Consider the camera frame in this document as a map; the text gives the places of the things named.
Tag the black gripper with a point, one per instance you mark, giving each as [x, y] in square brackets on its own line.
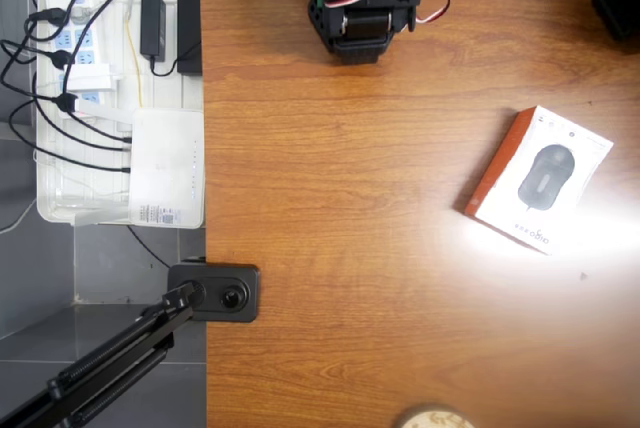
[364, 26]

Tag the white orange mouse box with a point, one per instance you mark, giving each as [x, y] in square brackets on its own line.
[545, 183]

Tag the wide black power adapter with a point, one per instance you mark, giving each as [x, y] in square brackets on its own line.
[189, 33]

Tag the slim black power adapter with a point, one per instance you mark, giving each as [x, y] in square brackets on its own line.
[153, 23]

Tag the white router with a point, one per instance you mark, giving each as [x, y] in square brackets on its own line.
[165, 168]

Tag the white plastic tray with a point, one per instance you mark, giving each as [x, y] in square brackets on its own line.
[115, 48]

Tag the black desk clamp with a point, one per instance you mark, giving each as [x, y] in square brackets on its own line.
[240, 278]

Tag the white charger plug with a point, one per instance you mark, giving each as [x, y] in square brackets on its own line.
[87, 78]

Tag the white power strip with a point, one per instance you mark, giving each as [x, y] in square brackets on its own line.
[82, 40]

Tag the black power plug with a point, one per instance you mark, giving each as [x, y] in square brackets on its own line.
[66, 103]
[62, 59]
[55, 15]

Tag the round wooden coaster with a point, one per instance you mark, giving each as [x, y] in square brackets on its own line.
[434, 418]

